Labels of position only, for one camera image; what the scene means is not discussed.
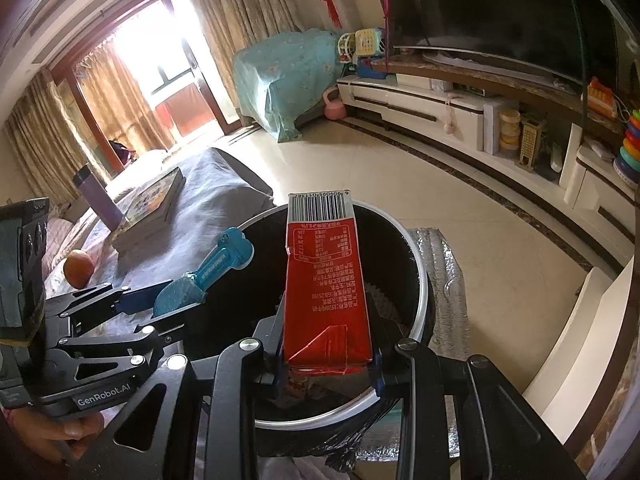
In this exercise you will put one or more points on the pink kettlebell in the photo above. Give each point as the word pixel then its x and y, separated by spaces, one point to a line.
pixel 334 107

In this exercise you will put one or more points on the right beige curtain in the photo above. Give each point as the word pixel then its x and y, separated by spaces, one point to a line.
pixel 230 26

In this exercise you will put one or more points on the teal plastic clip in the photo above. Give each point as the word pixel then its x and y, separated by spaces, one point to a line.
pixel 233 251

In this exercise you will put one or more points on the beige curtain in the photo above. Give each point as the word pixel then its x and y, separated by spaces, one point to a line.
pixel 46 141
pixel 230 26

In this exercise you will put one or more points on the person's left hand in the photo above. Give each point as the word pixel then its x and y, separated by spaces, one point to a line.
pixel 53 440

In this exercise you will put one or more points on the floral tablecloth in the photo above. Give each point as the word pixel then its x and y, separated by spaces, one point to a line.
pixel 219 192

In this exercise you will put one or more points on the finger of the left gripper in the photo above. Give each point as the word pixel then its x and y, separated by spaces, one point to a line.
pixel 163 331
pixel 131 301

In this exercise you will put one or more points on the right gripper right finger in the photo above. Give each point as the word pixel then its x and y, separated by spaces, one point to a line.
pixel 500 435

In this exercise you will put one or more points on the purple thermos bottle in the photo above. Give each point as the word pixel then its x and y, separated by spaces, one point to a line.
pixel 97 198

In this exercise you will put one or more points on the stack of children's books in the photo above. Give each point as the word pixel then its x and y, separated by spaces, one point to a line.
pixel 149 210

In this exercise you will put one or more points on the colourful toy set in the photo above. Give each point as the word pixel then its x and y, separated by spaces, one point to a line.
pixel 358 50

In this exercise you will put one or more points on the teal covered furniture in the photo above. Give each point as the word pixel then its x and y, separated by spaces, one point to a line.
pixel 284 76

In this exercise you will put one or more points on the left beige curtain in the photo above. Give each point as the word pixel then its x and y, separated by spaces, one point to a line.
pixel 46 141

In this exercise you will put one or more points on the white tv cabinet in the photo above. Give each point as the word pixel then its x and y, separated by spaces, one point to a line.
pixel 576 383

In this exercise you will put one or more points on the black flat television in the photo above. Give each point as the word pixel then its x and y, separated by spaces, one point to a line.
pixel 575 39

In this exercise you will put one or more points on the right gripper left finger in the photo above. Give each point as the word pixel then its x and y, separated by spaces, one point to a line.
pixel 156 433

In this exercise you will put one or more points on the silver foil mat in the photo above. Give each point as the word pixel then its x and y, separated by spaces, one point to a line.
pixel 380 444

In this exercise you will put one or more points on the rainbow stacking ring toy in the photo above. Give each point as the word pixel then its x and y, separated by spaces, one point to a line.
pixel 627 161

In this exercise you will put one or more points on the red drink carton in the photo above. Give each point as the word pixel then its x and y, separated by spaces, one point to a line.
pixel 325 323

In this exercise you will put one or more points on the orange fruit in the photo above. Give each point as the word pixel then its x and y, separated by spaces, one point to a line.
pixel 78 269

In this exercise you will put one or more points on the white trash bin black liner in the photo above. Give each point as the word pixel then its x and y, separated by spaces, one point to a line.
pixel 241 298

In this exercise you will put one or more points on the beige sofa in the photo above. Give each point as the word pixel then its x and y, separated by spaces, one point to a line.
pixel 90 235

